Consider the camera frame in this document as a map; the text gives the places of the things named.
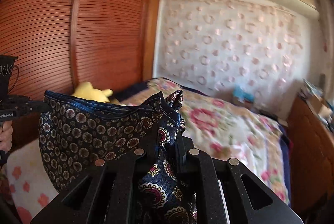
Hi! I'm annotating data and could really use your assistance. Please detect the cardboard box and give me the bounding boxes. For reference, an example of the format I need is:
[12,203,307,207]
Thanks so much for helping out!
[308,95,333,120]

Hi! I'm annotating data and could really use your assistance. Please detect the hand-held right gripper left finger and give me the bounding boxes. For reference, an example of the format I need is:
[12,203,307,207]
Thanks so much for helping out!
[30,147,159,224]

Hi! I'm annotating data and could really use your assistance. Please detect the navy circle-patterned collared shirt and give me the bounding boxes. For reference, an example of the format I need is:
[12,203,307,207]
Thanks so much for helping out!
[39,90,197,224]

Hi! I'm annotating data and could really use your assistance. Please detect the white window curtain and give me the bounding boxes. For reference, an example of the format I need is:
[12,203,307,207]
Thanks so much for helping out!
[317,0,330,76]

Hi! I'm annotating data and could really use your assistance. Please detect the wooden louvred wardrobe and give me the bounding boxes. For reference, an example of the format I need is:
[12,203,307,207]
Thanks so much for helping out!
[0,0,163,146]

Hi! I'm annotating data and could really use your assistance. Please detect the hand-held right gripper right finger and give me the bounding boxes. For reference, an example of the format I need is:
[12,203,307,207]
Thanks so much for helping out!
[175,135,303,224]

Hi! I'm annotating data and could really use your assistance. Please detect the yellow plush toy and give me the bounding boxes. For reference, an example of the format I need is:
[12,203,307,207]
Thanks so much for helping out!
[72,81,126,106]

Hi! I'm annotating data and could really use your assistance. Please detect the person's left hand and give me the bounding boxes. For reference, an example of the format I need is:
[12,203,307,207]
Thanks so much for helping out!
[0,123,13,153]

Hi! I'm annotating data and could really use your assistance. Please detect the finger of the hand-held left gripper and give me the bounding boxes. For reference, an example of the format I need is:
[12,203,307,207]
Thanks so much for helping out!
[26,98,52,112]

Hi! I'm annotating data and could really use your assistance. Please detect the blue tissue packet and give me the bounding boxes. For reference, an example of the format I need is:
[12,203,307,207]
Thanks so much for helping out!
[232,86,255,103]

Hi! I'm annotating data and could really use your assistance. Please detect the dark blue bed cover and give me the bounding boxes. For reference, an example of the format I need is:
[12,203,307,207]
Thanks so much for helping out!
[280,122,292,206]

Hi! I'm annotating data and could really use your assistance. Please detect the stack of folded cloths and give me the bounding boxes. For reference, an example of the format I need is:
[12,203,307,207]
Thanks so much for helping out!
[300,79,324,99]

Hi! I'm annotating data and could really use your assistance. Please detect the floral bed sheet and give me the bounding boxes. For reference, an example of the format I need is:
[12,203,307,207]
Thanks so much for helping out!
[5,78,291,224]

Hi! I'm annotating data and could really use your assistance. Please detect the wooden sideboard cabinet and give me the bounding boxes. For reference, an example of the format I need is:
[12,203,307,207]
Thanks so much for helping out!
[287,95,334,214]

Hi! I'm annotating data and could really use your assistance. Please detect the sheer circle-patterned curtain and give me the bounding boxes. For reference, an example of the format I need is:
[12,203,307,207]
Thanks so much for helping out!
[154,0,321,110]

